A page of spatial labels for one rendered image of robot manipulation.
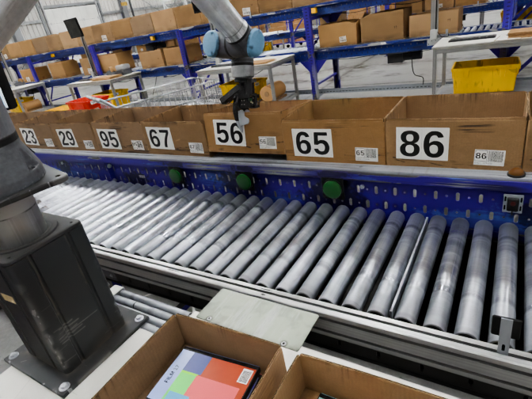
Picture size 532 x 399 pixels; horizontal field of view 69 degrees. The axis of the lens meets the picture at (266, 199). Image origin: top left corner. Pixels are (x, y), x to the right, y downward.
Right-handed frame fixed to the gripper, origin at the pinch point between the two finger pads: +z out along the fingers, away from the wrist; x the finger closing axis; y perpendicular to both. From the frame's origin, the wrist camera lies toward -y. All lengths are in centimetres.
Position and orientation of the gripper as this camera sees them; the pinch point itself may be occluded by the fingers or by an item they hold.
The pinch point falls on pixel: (241, 129)
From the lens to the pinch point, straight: 162.3
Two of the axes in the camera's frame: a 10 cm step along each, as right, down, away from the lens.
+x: 5.2, -2.2, 8.2
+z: 0.3, 9.7, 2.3
